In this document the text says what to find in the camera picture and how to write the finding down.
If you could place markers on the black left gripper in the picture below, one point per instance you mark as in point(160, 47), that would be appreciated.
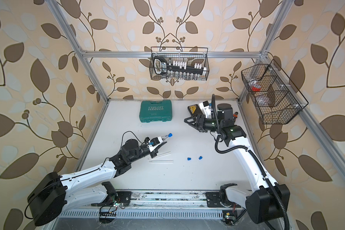
point(152, 154)

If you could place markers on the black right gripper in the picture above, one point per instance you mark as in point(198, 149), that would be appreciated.
point(201, 120)

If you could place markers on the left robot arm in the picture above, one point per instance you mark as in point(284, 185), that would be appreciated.
point(56, 193)

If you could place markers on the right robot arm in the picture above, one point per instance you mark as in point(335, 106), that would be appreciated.
point(266, 200)

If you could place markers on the black tool case yellow label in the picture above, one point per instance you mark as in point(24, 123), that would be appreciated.
point(194, 110)

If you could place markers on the green plastic tool case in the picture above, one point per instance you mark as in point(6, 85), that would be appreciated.
point(151, 111)

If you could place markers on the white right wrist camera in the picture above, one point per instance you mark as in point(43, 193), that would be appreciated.
point(205, 107)

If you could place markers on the black socket holder rail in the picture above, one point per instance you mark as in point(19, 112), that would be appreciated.
point(166, 66)

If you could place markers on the black wire basket back wall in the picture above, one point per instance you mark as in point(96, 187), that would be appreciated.
point(191, 52)

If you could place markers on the black wire basket wall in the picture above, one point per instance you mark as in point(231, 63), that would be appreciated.
point(277, 100)
point(191, 52)

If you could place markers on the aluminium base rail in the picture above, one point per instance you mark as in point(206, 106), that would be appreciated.
point(164, 205)

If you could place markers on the black wire basket right wall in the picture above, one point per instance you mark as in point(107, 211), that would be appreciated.
point(277, 100)

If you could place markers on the aluminium frame post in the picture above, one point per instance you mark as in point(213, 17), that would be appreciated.
point(61, 20)

